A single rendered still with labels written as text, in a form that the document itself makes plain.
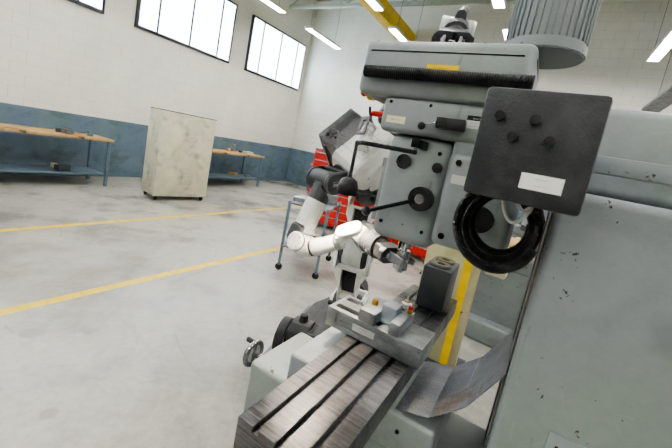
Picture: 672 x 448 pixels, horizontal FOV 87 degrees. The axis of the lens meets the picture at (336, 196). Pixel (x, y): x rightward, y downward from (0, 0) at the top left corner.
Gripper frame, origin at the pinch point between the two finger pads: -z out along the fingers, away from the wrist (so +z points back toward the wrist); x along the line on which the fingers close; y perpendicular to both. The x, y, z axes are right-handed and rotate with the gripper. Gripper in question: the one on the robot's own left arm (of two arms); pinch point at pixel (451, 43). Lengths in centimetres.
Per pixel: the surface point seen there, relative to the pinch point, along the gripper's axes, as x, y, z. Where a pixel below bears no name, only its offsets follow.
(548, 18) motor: -22.1, 10.4, -11.8
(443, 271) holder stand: -16, -91, -4
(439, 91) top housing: -0.6, -8.0, -20.3
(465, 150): -10.8, -20.2, -27.8
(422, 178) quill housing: -1.3, -30.3, -29.9
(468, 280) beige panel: -43, -185, 85
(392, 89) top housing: 12.8, -10.2, -17.7
